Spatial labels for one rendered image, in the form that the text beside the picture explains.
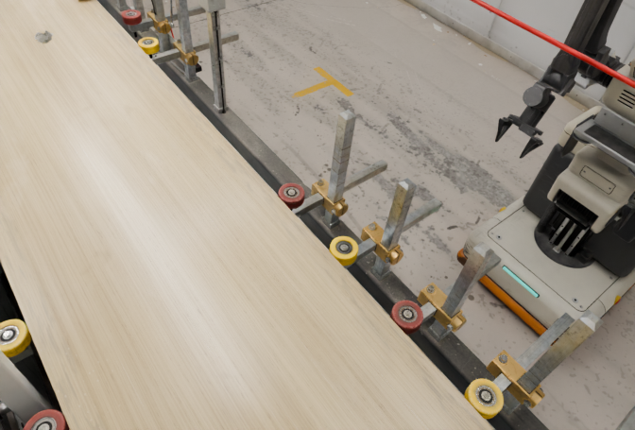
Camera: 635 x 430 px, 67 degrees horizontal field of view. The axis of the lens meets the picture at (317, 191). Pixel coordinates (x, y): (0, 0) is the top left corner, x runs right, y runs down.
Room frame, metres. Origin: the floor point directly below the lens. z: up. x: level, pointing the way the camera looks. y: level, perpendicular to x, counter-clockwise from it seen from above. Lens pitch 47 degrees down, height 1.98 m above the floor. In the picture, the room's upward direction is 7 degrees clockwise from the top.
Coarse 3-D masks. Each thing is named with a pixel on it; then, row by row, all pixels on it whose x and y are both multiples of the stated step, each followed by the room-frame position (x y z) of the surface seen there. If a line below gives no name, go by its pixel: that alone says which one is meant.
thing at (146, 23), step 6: (198, 6) 2.16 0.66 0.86; (174, 12) 2.07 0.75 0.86; (192, 12) 2.12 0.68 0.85; (198, 12) 2.14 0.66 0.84; (204, 12) 2.16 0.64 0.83; (150, 18) 2.00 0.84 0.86; (168, 18) 2.04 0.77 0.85; (174, 18) 2.05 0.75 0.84; (138, 24) 1.94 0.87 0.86; (144, 24) 1.96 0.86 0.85; (150, 24) 1.98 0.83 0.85; (132, 30) 1.92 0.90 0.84
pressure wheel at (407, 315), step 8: (400, 304) 0.65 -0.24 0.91; (408, 304) 0.65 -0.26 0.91; (416, 304) 0.65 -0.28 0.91; (392, 312) 0.63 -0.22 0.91; (400, 312) 0.63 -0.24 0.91; (408, 312) 0.63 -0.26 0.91; (416, 312) 0.63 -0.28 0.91; (400, 320) 0.60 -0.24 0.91; (408, 320) 0.61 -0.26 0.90; (416, 320) 0.61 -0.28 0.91; (408, 328) 0.59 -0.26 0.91; (416, 328) 0.59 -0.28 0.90
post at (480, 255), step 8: (480, 248) 0.69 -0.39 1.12; (488, 248) 0.70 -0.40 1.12; (472, 256) 0.69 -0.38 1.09; (480, 256) 0.68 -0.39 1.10; (488, 256) 0.68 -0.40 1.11; (472, 264) 0.68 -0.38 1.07; (480, 264) 0.67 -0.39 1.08; (464, 272) 0.69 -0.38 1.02; (472, 272) 0.68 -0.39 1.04; (480, 272) 0.69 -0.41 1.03; (456, 280) 0.70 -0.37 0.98; (464, 280) 0.68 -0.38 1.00; (472, 280) 0.67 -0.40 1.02; (456, 288) 0.69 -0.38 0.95; (464, 288) 0.68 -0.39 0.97; (448, 296) 0.70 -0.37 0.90; (456, 296) 0.68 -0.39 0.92; (464, 296) 0.68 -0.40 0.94; (448, 304) 0.69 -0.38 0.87; (456, 304) 0.67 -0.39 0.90; (448, 312) 0.68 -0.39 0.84; (456, 312) 0.69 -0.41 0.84; (432, 328) 0.69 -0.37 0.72; (440, 328) 0.68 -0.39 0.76
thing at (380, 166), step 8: (368, 168) 1.23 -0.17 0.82; (376, 168) 1.23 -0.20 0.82; (384, 168) 1.25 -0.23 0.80; (352, 176) 1.18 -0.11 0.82; (360, 176) 1.19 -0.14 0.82; (368, 176) 1.20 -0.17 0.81; (352, 184) 1.15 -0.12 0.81; (344, 192) 1.13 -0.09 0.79; (304, 200) 1.04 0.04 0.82; (312, 200) 1.05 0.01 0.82; (320, 200) 1.06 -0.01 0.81; (296, 208) 1.00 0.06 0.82; (304, 208) 1.01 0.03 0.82; (312, 208) 1.04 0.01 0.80
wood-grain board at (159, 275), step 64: (0, 0) 1.93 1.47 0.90; (64, 0) 2.00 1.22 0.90; (0, 64) 1.47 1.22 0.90; (64, 64) 1.52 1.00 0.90; (128, 64) 1.56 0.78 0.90; (0, 128) 1.13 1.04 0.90; (64, 128) 1.17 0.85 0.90; (128, 128) 1.20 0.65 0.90; (192, 128) 1.24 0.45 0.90; (0, 192) 0.87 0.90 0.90; (64, 192) 0.90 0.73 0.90; (128, 192) 0.92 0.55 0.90; (192, 192) 0.95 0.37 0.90; (256, 192) 0.98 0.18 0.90; (0, 256) 0.66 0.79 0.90; (64, 256) 0.68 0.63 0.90; (128, 256) 0.70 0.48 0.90; (192, 256) 0.73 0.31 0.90; (256, 256) 0.75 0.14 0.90; (320, 256) 0.77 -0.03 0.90; (64, 320) 0.51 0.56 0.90; (128, 320) 0.53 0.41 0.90; (192, 320) 0.54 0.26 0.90; (256, 320) 0.56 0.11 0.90; (320, 320) 0.58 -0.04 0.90; (384, 320) 0.60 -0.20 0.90; (64, 384) 0.36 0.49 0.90; (128, 384) 0.38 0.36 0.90; (192, 384) 0.40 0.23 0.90; (256, 384) 0.41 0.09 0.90; (320, 384) 0.43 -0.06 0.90; (384, 384) 0.44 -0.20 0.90; (448, 384) 0.46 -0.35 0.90
